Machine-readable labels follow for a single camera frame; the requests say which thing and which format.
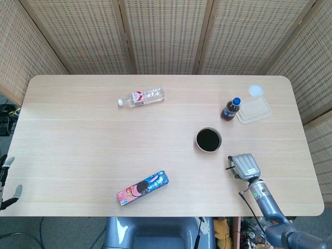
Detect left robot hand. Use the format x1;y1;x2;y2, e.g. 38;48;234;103
0;155;23;211

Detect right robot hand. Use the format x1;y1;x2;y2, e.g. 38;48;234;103
227;153;261;181

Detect white bowl with cola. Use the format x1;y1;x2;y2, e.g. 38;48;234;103
195;126;223;153

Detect beige rectangular container lid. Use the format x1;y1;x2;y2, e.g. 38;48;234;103
235;95;272;126

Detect cola bottle with blue cap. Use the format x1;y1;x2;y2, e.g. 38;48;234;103
220;97;243;122

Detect yellow plush toy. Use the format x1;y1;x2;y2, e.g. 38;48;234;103
214;217;233;249

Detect wooden crate with clutter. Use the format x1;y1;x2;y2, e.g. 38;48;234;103
232;216;270;249

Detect woven bamboo screen panel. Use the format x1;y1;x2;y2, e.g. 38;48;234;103
266;0;332;125
193;0;319;76
303;110;332;203
118;0;215;76
19;0;137;76
0;0;70;107

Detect white round lid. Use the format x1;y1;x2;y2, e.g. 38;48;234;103
248;84;266;97

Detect blue pink cookie box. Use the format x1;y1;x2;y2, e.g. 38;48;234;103
116;170;170;207

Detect grey robot torso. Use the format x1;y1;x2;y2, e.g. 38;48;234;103
103;216;216;249

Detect clear plastic water bottle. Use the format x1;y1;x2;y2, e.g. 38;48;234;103
118;87;166;108

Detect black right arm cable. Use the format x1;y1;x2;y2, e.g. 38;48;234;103
238;191;267;234

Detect black equipment with cables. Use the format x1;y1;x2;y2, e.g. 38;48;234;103
0;103;20;135

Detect white metal bracket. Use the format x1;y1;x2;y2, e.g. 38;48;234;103
198;217;211;236

